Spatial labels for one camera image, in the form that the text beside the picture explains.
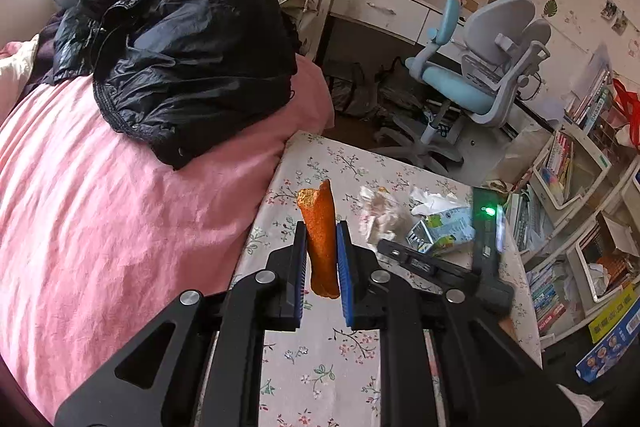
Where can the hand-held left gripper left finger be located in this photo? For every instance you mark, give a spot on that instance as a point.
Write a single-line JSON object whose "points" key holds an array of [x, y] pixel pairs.
{"points": [[301, 279]]}

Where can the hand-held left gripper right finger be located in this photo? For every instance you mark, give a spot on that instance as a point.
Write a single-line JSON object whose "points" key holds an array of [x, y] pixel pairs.
{"points": [[345, 282]]}

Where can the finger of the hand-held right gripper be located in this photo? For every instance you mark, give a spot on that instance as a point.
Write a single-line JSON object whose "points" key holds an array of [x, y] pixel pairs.
{"points": [[415, 263]]}

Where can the blue white carton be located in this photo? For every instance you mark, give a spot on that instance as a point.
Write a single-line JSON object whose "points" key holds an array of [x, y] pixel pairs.
{"points": [[445, 227]]}

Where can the long orange peel strip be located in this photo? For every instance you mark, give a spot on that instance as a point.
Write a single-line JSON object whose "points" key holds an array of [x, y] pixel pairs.
{"points": [[320, 227]]}

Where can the white tissue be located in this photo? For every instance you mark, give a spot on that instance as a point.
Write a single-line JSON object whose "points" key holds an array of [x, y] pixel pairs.
{"points": [[425, 202]]}

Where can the clear plastic wrapper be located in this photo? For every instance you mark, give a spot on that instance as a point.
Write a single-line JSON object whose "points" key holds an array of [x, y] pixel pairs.
{"points": [[380, 212]]}

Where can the pile of papers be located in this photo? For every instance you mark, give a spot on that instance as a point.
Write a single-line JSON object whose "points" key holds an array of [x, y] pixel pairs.
{"points": [[520, 217]]}

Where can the row of colourful books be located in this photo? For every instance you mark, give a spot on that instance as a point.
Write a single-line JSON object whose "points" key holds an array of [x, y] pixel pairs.
{"points": [[547, 297]]}

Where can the white book rack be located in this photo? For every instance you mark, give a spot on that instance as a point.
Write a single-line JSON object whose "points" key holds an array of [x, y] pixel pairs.
{"points": [[585, 267], [545, 192]]}

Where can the large white floor bag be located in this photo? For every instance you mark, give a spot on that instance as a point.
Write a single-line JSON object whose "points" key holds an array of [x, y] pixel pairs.
{"points": [[525, 152]]}

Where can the floral tablecloth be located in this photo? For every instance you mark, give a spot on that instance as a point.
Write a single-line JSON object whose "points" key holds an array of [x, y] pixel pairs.
{"points": [[320, 167]]}

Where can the blue printed box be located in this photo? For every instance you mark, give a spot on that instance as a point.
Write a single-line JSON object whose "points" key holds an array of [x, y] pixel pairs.
{"points": [[610, 352]]}

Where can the pink bed blanket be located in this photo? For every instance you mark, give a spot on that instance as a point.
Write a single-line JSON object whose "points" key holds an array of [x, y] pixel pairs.
{"points": [[125, 232]]}

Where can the grey bag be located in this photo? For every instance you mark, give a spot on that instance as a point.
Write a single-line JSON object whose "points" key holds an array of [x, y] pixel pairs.
{"points": [[350, 92]]}

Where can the red bag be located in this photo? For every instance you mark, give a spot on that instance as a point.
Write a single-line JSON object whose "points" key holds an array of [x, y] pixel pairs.
{"points": [[627, 102]]}

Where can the grey blue desk chair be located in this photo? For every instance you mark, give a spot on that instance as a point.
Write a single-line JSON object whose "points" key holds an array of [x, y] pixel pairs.
{"points": [[495, 32]]}

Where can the black puffer jacket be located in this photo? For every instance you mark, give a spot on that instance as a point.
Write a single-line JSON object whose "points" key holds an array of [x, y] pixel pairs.
{"points": [[190, 57]]}

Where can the white desk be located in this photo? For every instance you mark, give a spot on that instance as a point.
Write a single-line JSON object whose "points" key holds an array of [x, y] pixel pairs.
{"points": [[380, 7]]}

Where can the dark purple cloth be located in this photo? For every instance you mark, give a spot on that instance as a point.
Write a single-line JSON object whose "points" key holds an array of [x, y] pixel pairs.
{"points": [[47, 47]]}

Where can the pink white pillow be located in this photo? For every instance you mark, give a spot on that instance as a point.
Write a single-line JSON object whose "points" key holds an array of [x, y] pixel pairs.
{"points": [[15, 72]]}

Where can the green leaf wall sticker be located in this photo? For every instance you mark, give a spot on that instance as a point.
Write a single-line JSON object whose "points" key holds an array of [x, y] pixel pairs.
{"points": [[552, 9]]}

